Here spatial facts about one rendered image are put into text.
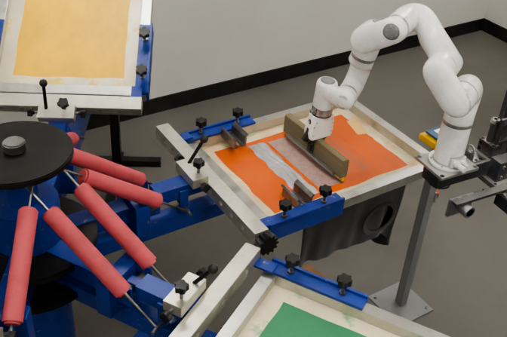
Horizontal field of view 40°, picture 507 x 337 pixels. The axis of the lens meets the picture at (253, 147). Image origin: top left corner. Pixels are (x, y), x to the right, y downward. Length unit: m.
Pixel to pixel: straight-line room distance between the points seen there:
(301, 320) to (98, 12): 1.47
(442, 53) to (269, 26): 2.81
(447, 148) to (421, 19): 0.42
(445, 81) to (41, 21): 1.55
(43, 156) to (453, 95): 1.19
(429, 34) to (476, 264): 1.86
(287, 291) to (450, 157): 0.70
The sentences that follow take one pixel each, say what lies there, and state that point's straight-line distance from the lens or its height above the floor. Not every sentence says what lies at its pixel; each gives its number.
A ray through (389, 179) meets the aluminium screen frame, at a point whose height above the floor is 0.99.
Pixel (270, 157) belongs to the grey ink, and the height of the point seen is 0.96.
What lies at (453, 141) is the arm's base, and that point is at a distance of 2.29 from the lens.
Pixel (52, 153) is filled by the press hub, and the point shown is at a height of 1.32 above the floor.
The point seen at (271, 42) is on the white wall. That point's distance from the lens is 4.93.
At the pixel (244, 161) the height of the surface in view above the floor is 0.95.
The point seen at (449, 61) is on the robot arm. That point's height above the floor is 1.52.
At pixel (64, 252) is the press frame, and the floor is 1.02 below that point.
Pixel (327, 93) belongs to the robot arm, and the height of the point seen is 1.27.
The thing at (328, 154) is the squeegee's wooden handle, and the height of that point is 1.04.
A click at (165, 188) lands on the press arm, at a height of 1.04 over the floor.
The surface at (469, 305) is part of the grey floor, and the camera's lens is 3.56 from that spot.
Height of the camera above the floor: 2.41
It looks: 34 degrees down
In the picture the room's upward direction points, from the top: 4 degrees clockwise
